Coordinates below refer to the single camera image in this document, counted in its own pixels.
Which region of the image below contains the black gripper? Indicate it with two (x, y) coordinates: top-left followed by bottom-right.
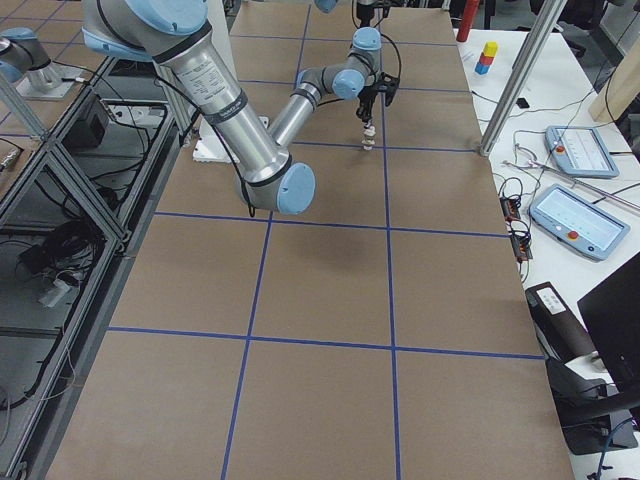
(356, 86), (378, 125)

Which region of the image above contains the white brass PPR valve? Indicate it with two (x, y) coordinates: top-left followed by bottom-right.
(361, 121), (376, 151)

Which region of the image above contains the blue wooden block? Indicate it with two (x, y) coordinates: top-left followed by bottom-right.
(474, 62), (490, 75)

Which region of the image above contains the red wooden block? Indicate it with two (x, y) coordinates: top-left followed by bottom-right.
(478, 52), (495, 67)

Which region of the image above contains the yellow wooden block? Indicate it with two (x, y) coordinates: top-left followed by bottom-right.
(483, 41), (499, 58)

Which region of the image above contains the red cylinder bottle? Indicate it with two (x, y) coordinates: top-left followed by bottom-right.
(456, 0), (480, 43)

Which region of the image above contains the small black puck device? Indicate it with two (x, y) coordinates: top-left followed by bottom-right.
(516, 97), (530, 109)

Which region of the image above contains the far blue teach pendant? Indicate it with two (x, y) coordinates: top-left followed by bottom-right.
(545, 126), (620, 179)

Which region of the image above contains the blue teach pendant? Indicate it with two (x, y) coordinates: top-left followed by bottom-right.
(529, 184), (630, 261)
(545, 126), (620, 179)

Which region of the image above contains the brown paper table mat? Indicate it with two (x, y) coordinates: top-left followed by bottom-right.
(47, 9), (573, 479)

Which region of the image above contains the near blue teach pendant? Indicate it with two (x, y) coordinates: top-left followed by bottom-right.
(529, 184), (630, 261)

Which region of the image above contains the black box device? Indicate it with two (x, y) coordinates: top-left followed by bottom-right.
(525, 282), (596, 362)

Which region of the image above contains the black monitor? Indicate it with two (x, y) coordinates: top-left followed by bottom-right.
(578, 254), (639, 392)

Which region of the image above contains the black monitor stand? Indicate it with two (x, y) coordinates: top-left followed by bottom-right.
(545, 358), (639, 456)

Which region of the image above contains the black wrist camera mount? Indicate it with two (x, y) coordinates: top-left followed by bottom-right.
(376, 72), (400, 107)

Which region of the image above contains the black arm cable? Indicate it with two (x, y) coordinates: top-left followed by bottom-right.
(314, 29), (404, 106)

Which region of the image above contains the aluminium frame post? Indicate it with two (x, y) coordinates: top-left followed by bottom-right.
(478, 0), (567, 157)

